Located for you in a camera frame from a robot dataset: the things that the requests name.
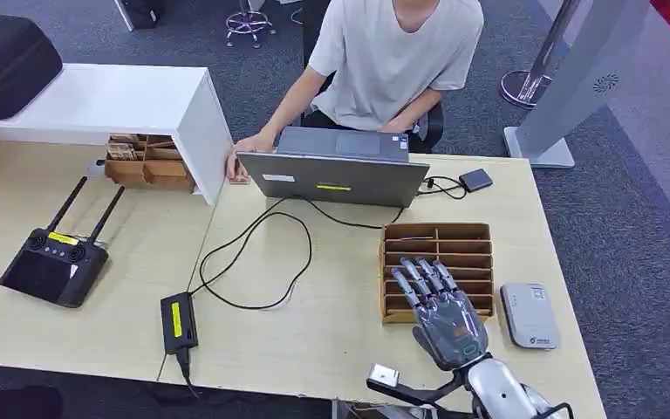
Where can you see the flat grey card reader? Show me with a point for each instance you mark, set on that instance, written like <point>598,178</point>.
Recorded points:
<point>530,317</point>

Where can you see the grey metal frame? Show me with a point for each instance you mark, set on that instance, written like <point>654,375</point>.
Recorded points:
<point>369,412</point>

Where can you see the black remote controller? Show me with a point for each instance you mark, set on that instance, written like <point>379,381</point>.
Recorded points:
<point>52,272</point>

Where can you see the person's left hand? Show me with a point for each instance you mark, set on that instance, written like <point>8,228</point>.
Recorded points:
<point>395,125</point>

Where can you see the chrome stool base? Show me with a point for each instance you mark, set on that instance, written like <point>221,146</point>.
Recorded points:
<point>248,23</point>

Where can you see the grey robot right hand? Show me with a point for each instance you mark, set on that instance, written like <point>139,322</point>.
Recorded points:
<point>453,329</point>

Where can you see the wooden organiser box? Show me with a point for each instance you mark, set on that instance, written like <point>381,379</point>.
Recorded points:
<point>153,172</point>

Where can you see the black power adapter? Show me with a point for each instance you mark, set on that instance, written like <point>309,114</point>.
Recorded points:
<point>178,322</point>

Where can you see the small white device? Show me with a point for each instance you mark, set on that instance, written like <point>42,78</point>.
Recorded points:
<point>96,168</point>

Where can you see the slotted wooden card box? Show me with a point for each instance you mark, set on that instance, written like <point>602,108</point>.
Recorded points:
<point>456,246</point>

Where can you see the stack of cards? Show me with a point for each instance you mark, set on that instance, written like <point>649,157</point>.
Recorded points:
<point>121,151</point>

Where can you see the silver kiosk stand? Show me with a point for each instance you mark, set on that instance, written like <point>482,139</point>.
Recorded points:
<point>578,81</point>

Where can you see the grey laptop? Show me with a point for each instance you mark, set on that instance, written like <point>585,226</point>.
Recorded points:
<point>335,179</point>

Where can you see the black external drive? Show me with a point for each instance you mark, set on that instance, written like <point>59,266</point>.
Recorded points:
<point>476,180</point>

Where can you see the black case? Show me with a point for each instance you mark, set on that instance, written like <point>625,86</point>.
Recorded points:
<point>5,66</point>

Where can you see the person's right hand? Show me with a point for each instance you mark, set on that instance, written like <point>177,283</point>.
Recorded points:
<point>251,144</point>

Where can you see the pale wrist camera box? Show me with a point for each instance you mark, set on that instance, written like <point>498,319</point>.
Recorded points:
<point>383,376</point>

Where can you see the black box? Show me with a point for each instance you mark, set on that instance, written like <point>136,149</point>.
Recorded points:
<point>145,11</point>

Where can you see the white panel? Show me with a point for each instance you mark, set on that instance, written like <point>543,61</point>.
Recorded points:
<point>124,14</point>

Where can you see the person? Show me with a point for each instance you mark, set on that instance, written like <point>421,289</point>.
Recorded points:
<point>393,58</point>

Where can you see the chrome stanchion post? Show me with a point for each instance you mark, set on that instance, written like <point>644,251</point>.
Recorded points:
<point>523,87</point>

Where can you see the white desk shelf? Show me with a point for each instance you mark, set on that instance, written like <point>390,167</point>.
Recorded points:
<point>118,98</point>

